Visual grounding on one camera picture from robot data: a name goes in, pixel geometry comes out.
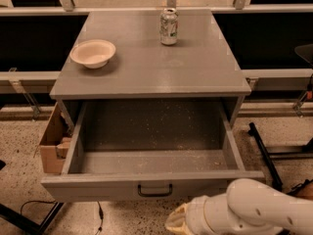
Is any grey drawer cabinet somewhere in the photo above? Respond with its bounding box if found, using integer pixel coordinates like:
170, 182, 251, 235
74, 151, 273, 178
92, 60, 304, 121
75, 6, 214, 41
49, 9, 252, 132

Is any cardboard box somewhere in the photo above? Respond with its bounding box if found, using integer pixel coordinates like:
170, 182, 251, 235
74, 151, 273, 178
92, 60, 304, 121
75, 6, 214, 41
38, 104, 71, 174

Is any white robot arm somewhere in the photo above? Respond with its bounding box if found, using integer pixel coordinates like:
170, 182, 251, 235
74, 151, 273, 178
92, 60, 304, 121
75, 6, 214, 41
165, 178, 313, 235

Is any grey top drawer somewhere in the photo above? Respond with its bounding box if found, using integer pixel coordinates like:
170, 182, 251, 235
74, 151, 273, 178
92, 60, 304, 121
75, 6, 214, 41
42, 99, 264, 203

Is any silver soda can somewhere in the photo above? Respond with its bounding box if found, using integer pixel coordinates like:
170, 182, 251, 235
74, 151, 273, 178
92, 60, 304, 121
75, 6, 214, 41
159, 8, 178, 45

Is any black floor stand bar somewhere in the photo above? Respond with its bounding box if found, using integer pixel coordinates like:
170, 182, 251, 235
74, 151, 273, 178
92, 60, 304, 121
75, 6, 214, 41
0, 203, 64, 235

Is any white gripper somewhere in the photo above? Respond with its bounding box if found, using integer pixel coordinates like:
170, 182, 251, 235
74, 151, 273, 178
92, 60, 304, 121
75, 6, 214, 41
164, 204, 195, 235

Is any white paper bowl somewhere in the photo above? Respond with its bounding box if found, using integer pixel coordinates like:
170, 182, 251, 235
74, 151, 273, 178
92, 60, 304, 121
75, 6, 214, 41
69, 39, 116, 69

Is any black metal stand leg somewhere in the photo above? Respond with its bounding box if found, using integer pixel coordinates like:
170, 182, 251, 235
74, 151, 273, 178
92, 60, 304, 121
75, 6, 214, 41
248, 122, 283, 191

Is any black cable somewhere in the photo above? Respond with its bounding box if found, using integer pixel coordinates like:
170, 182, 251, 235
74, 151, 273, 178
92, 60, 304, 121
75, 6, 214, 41
20, 199, 105, 235

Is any metal railing bracket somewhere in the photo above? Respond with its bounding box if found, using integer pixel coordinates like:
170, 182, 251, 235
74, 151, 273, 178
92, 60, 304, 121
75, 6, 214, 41
9, 78, 41, 120

